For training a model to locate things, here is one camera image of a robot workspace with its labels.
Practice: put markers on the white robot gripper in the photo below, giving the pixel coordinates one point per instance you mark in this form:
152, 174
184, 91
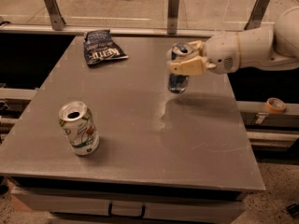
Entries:
221, 54

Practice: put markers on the silver blue redbull can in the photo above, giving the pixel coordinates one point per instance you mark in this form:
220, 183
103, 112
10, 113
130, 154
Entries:
178, 81

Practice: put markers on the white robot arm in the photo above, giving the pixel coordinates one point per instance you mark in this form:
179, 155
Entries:
270, 48

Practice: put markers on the white green 7up can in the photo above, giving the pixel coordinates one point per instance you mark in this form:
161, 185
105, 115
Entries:
76, 120

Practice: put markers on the orange tape roll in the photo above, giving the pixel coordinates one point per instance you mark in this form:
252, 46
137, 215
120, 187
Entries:
275, 105

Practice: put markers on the dark blue chip bag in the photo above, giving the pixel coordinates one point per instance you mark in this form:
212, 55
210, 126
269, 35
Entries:
99, 46

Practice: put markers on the black object on floor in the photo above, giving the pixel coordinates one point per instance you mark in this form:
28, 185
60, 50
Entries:
293, 210

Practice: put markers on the middle metal railing bracket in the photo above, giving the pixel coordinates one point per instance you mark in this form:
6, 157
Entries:
172, 17

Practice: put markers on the metal railing bracket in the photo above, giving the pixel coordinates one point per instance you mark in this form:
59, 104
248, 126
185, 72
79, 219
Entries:
256, 16
172, 17
56, 19

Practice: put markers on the right metal railing bracket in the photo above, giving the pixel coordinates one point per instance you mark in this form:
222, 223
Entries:
256, 16

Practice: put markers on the left metal railing bracket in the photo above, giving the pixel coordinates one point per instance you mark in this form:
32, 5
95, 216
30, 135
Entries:
56, 19

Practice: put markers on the white drawer with black handle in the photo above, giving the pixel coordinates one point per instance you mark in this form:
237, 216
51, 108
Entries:
88, 206

